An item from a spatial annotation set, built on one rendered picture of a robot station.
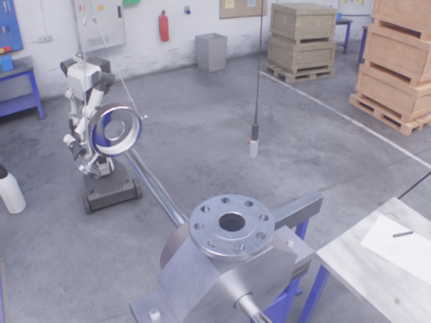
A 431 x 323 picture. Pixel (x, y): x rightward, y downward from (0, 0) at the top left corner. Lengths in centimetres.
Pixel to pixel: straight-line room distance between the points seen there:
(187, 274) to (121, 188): 216
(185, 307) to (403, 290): 106
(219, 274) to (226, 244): 10
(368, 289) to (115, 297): 177
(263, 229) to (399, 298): 89
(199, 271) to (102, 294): 166
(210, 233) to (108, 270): 186
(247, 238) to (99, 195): 230
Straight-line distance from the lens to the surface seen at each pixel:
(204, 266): 101
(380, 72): 515
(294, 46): 581
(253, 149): 212
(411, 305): 167
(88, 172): 214
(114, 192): 311
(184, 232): 118
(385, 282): 168
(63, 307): 265
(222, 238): 94
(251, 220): 99
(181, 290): 107
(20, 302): 284
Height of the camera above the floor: 213
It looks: 35 degrees down
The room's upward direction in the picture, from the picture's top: straight up
